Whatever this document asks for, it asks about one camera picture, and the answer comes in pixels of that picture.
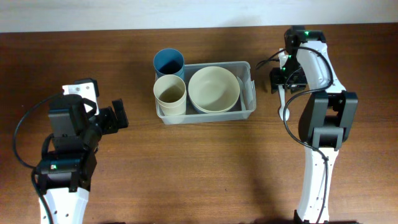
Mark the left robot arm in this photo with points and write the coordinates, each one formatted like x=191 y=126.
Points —
x=63 y=176

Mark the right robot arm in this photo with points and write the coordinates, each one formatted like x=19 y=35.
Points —
x=325 y=123

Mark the cream cup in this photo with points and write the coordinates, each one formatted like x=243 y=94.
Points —
x=170 y=90
x=174 y=111

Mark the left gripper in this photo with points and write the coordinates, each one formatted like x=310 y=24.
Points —
x=112 y=125

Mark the blue bowl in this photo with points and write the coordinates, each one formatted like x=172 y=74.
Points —
x=194 y=109

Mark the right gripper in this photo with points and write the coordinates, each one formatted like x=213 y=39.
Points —
x=275 y=79

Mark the blue cup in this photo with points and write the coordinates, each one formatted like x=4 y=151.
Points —
x=169 y=62

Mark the white plastic fork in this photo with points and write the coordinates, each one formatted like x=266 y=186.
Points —
x=241 y=95

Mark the cream bowl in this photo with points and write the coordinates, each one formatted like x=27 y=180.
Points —
x=213 y=81
x=213 y=104

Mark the clear plastic storage container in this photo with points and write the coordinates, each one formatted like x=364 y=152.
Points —
x=240 y=69

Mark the white plastic spoon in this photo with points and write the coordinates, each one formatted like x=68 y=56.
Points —
x=283 y=113

